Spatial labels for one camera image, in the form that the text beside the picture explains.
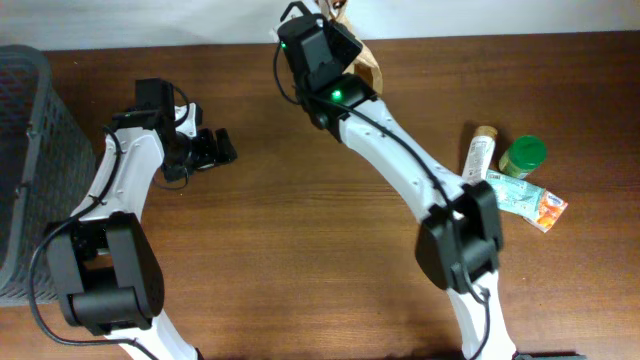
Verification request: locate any beige grain pouch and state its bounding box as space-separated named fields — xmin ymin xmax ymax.
xmin=315 ymin=0 xmax=384 ymax=94

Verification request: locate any white tube gold cap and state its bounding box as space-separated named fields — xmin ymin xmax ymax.
xmin=461 ymin=125 xmax=498 ymax=183

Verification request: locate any green lid jar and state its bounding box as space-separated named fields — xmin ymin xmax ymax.
xmin=498 ymin=135 xmax=547 ymax=179

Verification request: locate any teal wipes packet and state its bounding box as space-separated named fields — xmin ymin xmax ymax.
xmin=485 ymin=170 xmax=544 ymax=218

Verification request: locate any orange white snack packet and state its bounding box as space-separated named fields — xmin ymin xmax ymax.
xmin=523 ymin=190 xmax=568 ymax=233

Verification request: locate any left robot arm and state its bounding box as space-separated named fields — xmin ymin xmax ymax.
xmin=34 ymin=78 xmax=237 ymax=359

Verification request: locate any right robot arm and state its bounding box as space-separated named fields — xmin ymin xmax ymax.
xmin=275 ymin=1 xmax=518 ymax=359

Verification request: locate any grey perforated plastic basket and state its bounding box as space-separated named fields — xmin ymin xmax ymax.
xmin=1 ymin=45 xmax=96 ymax=307

